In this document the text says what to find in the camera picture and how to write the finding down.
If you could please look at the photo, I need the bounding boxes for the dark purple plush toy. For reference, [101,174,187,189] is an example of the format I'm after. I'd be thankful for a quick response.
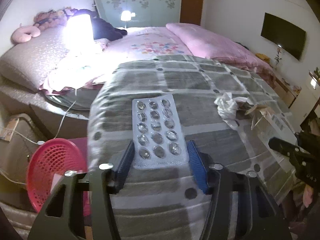
[73,9,127,41]

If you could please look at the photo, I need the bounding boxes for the white tissue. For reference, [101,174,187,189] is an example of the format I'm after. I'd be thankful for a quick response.
[214,92,253,130]

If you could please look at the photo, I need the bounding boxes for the brown plush toys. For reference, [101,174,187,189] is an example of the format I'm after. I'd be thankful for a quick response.
[33,7,77,31]

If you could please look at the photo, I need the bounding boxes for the white lamp power cable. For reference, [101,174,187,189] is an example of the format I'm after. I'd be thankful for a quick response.
[0,100,78,145]

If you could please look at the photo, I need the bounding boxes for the grey upholstered bed frame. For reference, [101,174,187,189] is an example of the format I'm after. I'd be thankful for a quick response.
[1,80,89,139]

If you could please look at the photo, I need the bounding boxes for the lit white table lamp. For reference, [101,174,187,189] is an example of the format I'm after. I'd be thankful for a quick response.
[62,14,94,54]

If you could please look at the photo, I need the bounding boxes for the black wall television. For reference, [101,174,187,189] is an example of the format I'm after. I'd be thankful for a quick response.
[260,13,306,61]

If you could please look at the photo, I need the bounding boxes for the glass floral wardrobe doors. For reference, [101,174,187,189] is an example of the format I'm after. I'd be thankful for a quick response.
[97,0,181,28]

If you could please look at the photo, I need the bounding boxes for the pink plastic mesh basket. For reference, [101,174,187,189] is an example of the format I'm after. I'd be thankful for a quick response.
[27,138,87,212]

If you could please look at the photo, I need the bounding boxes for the pink neck pillow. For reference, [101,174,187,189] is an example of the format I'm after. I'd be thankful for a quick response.
[11,25,41,43]

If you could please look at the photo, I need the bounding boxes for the silver pill blister pack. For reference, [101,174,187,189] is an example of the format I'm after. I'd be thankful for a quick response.
[132,94,189,170]

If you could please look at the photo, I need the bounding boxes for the brown wooden door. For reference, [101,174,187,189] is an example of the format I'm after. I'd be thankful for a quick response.
[180,0,203,25]

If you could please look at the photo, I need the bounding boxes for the grey bedside cabinet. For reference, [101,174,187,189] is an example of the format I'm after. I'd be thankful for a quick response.
[1,113,47,212]

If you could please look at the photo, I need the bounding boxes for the pink folded duvet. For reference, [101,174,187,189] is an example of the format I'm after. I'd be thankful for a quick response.
[166,23,276,88]

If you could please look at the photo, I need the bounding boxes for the grey patterned headboard cushion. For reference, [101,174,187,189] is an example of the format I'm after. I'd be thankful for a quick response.
[1,26,69,92]

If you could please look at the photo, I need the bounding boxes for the pink floral bed sheet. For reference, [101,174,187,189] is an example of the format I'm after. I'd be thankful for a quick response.
[40,27,192,94]

